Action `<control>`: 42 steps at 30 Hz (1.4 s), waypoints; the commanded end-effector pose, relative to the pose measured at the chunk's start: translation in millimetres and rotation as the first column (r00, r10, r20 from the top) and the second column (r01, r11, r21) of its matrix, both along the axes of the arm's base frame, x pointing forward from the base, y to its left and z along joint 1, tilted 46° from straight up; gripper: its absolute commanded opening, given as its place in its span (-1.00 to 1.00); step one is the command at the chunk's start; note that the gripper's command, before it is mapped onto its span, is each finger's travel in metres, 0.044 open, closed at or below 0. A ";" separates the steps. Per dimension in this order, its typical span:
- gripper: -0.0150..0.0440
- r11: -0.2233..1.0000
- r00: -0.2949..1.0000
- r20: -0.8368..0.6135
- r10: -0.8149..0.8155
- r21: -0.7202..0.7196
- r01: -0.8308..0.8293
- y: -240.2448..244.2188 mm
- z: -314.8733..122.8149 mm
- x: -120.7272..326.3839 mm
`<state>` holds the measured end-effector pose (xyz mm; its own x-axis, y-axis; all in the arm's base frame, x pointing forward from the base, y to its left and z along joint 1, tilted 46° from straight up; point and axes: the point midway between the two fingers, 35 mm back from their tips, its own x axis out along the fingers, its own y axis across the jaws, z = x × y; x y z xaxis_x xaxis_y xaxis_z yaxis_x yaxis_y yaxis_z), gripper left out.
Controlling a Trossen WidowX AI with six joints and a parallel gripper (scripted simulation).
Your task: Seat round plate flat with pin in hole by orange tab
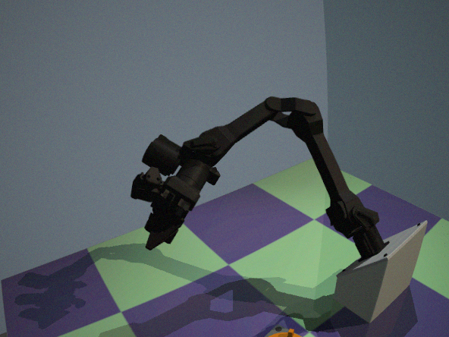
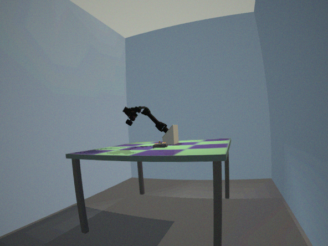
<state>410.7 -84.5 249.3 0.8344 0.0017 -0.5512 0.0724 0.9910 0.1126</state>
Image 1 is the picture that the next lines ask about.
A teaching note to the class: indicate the orange round plate with tab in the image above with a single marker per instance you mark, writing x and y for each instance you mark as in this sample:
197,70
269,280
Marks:
290,333

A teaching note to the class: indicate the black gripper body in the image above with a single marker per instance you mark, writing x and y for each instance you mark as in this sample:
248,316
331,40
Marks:
183,194

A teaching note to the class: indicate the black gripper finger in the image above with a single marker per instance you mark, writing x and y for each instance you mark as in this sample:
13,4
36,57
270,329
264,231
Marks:
166,222
152,219

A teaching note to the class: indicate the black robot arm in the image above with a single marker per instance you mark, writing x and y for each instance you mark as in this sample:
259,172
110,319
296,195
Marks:
197,157

